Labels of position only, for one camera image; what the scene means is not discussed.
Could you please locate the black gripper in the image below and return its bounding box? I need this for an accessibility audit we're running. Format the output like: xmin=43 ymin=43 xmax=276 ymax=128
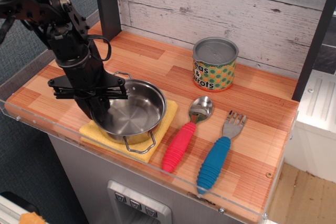
xmin=48 ymin=56 xmax=128 ymax=122

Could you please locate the stainless steel pot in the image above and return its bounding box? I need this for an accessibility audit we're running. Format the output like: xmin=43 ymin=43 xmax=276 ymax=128
xmin=91 ymin=73 xmax=167 ymax=154

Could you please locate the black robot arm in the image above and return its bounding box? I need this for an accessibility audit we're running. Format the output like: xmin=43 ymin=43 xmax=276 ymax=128
xmin=1 ymin=0 xmax=128 ymax=122

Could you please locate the yellow folded cloth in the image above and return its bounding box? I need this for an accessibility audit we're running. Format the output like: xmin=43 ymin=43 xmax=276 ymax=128
xmin=79 ymin=100 xmax=178 ymax=163

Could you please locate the silver dispenser panel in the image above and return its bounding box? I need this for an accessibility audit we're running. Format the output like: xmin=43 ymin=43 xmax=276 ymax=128
xmin=107 ymin=180 xmax=172 ymax=223

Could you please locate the orange object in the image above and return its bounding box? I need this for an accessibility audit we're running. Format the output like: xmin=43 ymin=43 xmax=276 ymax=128
xmin=19 ymin=212 xmax=47 ymax=224

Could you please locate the peas and carrots tin can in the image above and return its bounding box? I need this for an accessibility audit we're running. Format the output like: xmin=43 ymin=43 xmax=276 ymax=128
xmin=193 ymin=37 xmax=239 ymax=92

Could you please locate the white cabinet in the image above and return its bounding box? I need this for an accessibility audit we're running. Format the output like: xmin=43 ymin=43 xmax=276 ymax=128
xmin=284 ymin=70 xmax=335 ymax=182

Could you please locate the clear acrylic guard rail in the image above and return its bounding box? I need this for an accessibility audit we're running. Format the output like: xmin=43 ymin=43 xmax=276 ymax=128
xmin=1 ymin=31 xmax=298 ymax=223

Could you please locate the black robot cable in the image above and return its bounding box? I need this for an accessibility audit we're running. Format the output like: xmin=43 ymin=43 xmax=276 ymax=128
xmin=86 ymin=34 xmax=112 ymax=62

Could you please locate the red handled spoon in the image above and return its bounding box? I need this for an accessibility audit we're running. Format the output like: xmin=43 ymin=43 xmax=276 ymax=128
xmin=162 ymin=96 xmax=213 ymax=173

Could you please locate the black vertical post left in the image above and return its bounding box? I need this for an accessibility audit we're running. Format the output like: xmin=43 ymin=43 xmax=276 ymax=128
xmin=97 ymin=0 xmax=121 ymax=40

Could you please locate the black vertical post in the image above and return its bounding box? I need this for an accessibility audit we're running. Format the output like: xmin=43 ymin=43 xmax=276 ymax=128
xmin=97 ymin=0 xmax=121 ymax=40
xmin=292 ymin=0 xmax=335 ymax=102

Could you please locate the blue handled fork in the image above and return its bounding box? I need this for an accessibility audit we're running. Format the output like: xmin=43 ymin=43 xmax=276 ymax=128
xmin=196 ymin=111 xmax=247 ymax=198

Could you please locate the black vertical post right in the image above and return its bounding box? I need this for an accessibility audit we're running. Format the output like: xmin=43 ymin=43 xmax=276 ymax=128
xmin=292 ymin=0 xmax=335 ymax=102

